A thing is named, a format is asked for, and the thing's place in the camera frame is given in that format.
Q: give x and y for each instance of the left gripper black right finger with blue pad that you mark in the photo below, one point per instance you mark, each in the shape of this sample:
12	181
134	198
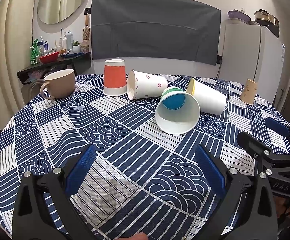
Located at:
246	208

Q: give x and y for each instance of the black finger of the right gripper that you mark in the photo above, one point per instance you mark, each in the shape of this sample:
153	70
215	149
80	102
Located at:
252	146

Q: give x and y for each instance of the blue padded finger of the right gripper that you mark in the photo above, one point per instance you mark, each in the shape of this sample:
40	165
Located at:
278	127

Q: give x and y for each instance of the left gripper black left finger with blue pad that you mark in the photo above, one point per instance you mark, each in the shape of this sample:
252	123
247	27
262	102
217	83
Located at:
43	209

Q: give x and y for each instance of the white cup green band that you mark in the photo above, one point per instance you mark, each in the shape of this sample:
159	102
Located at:
177	111

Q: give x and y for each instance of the small tan paper cup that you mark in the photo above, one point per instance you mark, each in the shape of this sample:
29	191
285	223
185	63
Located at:
250	90

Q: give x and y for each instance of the white cup yellow rim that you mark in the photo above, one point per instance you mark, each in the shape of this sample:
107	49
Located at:
210	100

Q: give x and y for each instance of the white cup pink hearts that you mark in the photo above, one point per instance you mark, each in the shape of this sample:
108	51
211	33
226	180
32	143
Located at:
143	85

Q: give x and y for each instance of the orange paper cup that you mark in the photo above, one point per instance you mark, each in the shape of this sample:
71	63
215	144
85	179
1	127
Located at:
115	82

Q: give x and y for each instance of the person's hand at bottom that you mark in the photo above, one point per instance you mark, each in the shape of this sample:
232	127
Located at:
138	236

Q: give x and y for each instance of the white refrigerator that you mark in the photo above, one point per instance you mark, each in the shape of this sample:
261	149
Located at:
252	52

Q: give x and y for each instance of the metal pot on fridge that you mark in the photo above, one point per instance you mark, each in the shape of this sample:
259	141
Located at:
264	16

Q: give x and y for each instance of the blue white patterned tablecloth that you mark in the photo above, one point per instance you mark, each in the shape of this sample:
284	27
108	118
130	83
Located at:
142	180

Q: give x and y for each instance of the purple bowl on fridge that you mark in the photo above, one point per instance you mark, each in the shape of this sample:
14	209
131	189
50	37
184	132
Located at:
238	15

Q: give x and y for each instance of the beige ceramic mug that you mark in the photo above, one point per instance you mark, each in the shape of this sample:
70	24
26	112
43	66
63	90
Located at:
58	85

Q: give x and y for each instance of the green plastic bottle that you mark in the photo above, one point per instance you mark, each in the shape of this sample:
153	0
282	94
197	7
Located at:
35	53

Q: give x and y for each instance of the red bowl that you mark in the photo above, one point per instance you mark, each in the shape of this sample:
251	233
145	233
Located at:
48	58

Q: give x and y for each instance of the small potted plant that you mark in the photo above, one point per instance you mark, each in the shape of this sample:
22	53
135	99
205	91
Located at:
76	47

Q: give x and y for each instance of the white spray bottle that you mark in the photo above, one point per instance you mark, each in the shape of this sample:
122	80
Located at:
69	37

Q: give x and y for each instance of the wooden hair brush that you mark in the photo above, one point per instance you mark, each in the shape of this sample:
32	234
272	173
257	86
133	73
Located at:
86	29

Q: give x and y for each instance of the black wall shelf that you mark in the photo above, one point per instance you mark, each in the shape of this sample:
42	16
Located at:
79	63

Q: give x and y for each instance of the oval wall mirror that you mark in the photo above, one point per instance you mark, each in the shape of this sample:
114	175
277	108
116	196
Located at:
62	0

